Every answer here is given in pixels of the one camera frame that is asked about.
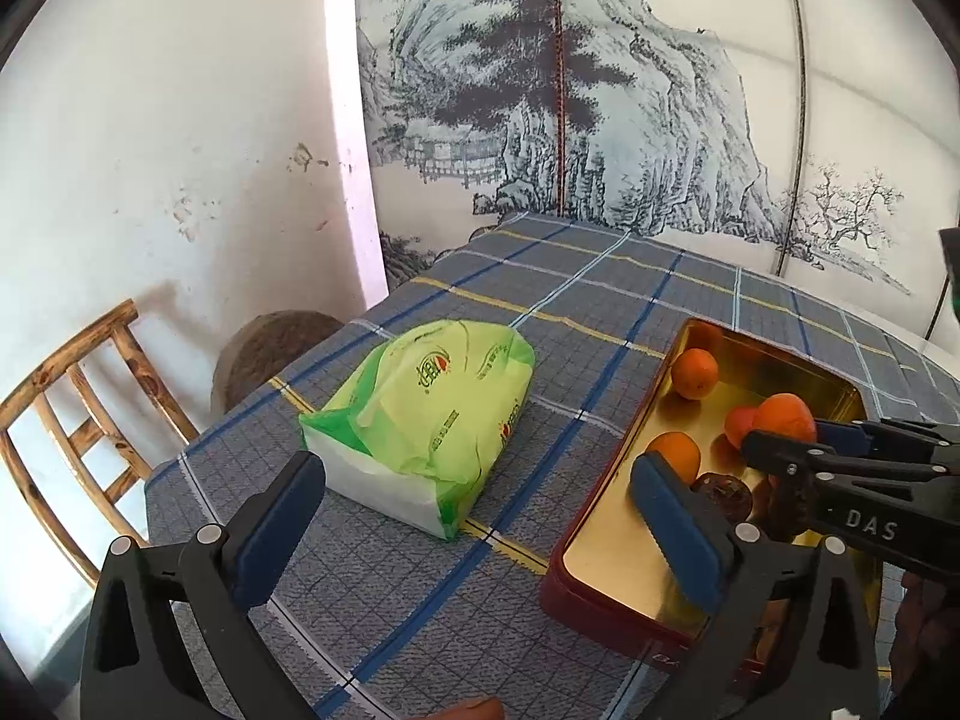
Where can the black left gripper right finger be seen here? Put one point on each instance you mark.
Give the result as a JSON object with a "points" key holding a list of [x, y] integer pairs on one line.
{"points": [[822, 664]]}

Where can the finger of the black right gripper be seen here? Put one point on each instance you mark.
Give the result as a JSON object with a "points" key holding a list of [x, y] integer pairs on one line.
{"points": [[888, 437], [789, 459]]}

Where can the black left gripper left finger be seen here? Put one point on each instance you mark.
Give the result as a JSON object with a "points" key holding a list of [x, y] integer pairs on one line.
{"points": [[135, 663]]}

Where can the orange tangerine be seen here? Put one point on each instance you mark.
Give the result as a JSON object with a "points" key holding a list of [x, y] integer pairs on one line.
{"points": [[786, 415], [681, 453], [695, 374]]}

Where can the red tomato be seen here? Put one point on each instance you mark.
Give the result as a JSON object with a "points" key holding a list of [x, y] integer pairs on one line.
{"points": [[738, 423]]}

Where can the dark water chestnut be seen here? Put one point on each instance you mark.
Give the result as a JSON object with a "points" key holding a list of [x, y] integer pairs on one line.
{"points": [[724, 494]]}

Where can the orange tangerine top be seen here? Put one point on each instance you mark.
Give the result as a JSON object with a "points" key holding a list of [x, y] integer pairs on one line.
{"points": [[681, 453]]}

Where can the person right hand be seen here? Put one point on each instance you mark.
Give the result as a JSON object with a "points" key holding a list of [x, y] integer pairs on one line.
{"points": [[926, 624]]}

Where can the person left hand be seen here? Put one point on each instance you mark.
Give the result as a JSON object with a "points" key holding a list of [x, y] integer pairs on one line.
{"points": [[482, 708]]}

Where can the red gold toffee tin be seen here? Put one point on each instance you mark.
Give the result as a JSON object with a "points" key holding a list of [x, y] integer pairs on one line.
{"points": [[607, 578]]}

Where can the brown round stool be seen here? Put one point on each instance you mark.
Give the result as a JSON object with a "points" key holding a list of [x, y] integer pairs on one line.
{"points": [[261, 349]]}

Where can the green tissue pack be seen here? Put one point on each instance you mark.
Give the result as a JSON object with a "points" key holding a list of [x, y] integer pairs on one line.
{"points": [[415, 431]]}

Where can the ink landscape folding screen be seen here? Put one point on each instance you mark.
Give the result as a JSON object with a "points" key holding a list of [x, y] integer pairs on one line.
{"points": [[812, 140]]}

